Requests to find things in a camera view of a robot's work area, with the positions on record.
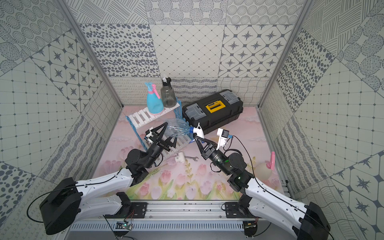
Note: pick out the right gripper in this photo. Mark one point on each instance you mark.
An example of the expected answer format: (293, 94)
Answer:
(210, 150)

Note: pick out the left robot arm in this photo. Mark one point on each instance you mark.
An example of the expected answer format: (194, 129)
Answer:
(73, 201)

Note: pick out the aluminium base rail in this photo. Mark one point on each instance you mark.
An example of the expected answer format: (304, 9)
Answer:
(190, 216)

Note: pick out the dark smoky spray bottle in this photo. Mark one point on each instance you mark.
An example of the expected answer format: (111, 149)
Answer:
(167, 93)

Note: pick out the teal pink spray bottle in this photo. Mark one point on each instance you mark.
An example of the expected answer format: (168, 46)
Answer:
(154, 101)

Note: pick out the small circuit board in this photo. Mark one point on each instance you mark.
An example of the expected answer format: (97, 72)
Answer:
(124, 226)

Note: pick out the white plastic pipe fitting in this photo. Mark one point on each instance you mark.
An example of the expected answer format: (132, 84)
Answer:
(180, 157)

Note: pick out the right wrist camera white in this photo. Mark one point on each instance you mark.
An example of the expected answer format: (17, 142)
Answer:
(224, 136)

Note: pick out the clear spray bottle blue nozzle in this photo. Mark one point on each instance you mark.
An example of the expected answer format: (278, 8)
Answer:
(178, 127)

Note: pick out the black toolbox yellow handle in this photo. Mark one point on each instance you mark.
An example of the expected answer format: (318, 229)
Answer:
(214, 111)

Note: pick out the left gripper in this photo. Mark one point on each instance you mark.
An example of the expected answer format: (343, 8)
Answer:
(160, 142)

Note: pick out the silver wrench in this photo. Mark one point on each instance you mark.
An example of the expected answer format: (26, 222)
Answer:
(192, 158)

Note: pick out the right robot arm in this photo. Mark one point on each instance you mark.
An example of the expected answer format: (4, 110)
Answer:
(302, 221)

